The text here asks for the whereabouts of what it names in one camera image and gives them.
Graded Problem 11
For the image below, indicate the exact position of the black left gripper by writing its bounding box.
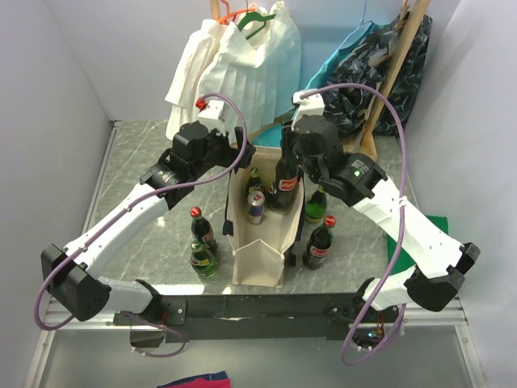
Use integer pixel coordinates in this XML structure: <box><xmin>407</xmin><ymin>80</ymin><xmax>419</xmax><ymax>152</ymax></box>
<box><xmin>191</xmin><ymin>124</ymin><xmax>255</xmax><ymax>180</ymax></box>

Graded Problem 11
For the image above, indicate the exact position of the green bottle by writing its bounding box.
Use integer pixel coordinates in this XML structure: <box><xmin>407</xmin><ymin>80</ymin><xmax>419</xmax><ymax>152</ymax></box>
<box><xmin>244</xmin><ymin>167</ymin><xmax>265</xmax><ymax>199</ymax></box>
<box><xmin>305</xmin><ymin>186</ymin><xmax>327</xmax><ymax>223</ymax></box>
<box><xmin>190</xmin><ymin>240</ymin><xmax>217</xmax><ymax>277</ymax></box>
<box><xmin>265</xmin><ymin>183</ymin><xmax>276</xmax><ymax>208</ymax></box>

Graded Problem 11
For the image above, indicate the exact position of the cola glass bottle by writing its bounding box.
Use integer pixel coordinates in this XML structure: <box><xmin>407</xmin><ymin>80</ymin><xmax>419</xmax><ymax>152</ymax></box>
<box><xmin>271</xmin><ymin>126</ymin><xmax>299</xmax><ymax>212</ymax></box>

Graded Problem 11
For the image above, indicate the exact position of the silver beverage can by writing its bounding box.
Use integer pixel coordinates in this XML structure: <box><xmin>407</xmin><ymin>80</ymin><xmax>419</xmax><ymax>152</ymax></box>
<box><xmin>247</xmin><ymin>191</ymin><xmax>266</xmax><ymax>225</ymax></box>

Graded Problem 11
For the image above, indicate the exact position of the cream canvas tote bag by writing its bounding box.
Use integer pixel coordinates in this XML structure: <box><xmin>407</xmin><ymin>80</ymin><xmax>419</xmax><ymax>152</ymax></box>
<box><xmin>223</xmin><ymin>168</ymin><xmax>305</xmax><ymax>287</ymax></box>

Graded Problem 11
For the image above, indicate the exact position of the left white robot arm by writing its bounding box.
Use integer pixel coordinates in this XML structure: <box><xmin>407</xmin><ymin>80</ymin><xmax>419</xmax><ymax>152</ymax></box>
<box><xmin>40</xmin><ymin>121</ymin><xmax>255</xmax><ymax>325</ymax></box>

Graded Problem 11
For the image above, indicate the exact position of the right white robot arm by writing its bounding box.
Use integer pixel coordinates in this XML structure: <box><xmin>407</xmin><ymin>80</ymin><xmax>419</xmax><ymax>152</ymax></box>
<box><xmin>291</xmin><ymin>115</ymin><xmax>481</xmax><ymax>322</ymax></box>

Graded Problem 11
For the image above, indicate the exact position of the teal shirt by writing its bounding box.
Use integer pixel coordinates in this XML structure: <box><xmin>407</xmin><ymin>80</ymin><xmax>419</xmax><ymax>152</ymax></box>
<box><xmin>251</xmin><ymin>21</ymin><xmax>380</xmax><ymax>148</ymax></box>

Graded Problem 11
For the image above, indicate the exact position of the wooden clothes rack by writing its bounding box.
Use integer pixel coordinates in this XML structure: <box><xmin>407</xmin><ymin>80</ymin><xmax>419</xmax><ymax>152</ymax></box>
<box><xmin>209</xmin><ymin>0</ymin><xmax>431</xmax><ymax>162</ymax></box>

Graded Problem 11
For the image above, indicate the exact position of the dark patterned garment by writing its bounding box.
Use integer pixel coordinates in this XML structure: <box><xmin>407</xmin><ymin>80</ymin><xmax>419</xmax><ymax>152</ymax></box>
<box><xmin>314</xmin><ymin>15</ymin><xmax>433</xmax><ymax>157</ymax></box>

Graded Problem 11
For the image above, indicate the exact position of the white pleated garment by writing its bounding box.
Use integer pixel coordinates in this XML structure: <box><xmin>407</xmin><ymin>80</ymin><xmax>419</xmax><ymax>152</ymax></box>
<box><xmin>165</xmin><ymin>1</ymin><xmax>301</xmax><ymax>139</ymax></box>

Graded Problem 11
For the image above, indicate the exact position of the front left cola bottle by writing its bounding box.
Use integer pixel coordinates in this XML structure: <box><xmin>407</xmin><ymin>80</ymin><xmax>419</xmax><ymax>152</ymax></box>
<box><xmin>190</xmin><ymin>207</ymin><xmax>218</xmax><ymax>254</ymax></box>

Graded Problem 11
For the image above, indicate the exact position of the front right cola bottle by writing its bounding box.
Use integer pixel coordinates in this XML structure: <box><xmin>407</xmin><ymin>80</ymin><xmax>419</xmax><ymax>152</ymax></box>
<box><xmin>302</xmin><ymin>215</ymin><xmax>336</xmax><ymax>270</ymax></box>

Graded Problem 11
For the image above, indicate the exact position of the orange hanger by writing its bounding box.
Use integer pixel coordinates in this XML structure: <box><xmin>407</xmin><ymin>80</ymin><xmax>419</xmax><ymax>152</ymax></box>
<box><xmin>212</xmin><ymin>0</ymin><xmax>257</xmax><ymax>25</ymax></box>

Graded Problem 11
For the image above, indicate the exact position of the green hanger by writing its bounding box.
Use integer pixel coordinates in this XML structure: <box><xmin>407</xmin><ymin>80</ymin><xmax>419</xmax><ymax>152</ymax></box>
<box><xmin>236</xmin><ymin>8</ymin><xmax>277</xmax><ymax>40</ymax></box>

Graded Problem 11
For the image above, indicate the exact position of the green cloth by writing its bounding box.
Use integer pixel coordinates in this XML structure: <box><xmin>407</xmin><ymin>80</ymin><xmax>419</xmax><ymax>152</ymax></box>
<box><xmin>386</xmin><ymin>215</ymin><xmax>449</xmax><ymax>275</ymax></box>

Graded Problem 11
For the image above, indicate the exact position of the black base beam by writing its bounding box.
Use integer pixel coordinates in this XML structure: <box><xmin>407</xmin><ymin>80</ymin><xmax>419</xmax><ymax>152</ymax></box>
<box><xmin>112</xmin><ymin>290</ymin><xmax>409</xmax><ymax>344</ymax></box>

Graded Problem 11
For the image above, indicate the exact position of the pink and blue cloth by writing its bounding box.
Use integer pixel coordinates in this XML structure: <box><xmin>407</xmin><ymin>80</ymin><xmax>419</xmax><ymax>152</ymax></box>
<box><xmin>158</xmin><ymin>371</ymin><xmax>231</xmax><ymax>388</ymax></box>

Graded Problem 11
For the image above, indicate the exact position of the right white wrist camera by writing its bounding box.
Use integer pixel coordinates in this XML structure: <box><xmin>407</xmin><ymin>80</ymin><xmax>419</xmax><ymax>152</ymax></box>
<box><xmin>292</xmin><ymin>89</ymin><xmax>325</xmax><ymax>123</ymax></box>

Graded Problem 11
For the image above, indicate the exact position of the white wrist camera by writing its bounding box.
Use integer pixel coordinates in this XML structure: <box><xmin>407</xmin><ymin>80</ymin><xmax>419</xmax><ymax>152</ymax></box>
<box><xmin>195</xmin><ymin>98</ymin><xmax>228</xmax><ymax>134</ymax></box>
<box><xmin>292</xmin><ymin>89</ymin><xmax>325</xmax><ymax>123</ymax></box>

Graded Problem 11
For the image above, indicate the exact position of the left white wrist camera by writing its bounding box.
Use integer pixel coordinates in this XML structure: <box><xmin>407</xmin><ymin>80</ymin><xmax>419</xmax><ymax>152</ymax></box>
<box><xmin>195</xmin><ymin>98</ymin><xmax>228</xmax><ymax>134</ymax></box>

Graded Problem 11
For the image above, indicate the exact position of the blue wire hanger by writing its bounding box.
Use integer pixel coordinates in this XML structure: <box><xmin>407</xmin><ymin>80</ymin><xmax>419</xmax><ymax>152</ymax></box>
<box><xmin>338</xmin><ymin>0</ymin><xmax>372</xmax><ymax>49</ymax></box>

